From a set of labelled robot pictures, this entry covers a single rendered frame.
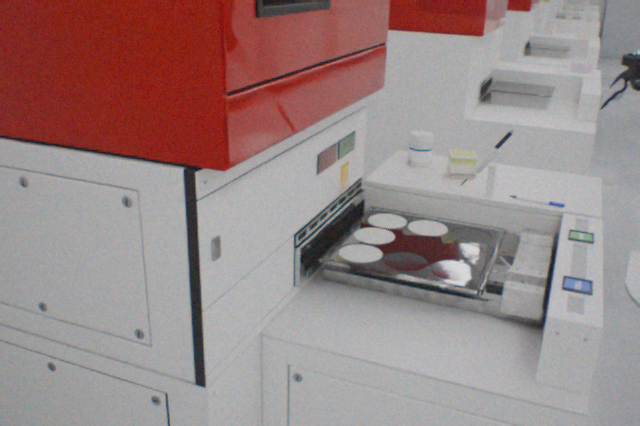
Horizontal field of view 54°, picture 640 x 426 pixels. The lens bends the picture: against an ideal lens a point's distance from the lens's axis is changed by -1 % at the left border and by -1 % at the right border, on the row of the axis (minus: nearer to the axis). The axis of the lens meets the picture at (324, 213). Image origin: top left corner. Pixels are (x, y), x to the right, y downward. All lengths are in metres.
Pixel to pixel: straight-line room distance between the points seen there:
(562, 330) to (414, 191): 0.69
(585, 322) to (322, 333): 0.50
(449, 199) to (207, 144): 0.90
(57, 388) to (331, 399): 0.56
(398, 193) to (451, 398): 0.69
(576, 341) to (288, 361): 0.55
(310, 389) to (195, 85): 0.67
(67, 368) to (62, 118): 0.51
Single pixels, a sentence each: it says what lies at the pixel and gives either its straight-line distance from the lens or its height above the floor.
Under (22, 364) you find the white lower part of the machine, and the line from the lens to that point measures 1.47.
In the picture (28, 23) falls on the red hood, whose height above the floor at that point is 1.42.
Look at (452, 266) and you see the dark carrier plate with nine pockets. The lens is 1.45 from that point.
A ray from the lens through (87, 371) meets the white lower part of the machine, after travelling 1.34.
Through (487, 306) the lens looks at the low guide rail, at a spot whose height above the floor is 0.84.
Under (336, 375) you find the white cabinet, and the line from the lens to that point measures 1.29.
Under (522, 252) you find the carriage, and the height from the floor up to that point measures 0.88.
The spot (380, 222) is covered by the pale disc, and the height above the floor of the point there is 0.90.
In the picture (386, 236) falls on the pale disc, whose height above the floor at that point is 0.90.
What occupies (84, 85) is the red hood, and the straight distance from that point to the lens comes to 1.09.
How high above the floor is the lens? 1.52
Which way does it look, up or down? 21 degrees down
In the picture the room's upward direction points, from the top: 2 degrees clockwise
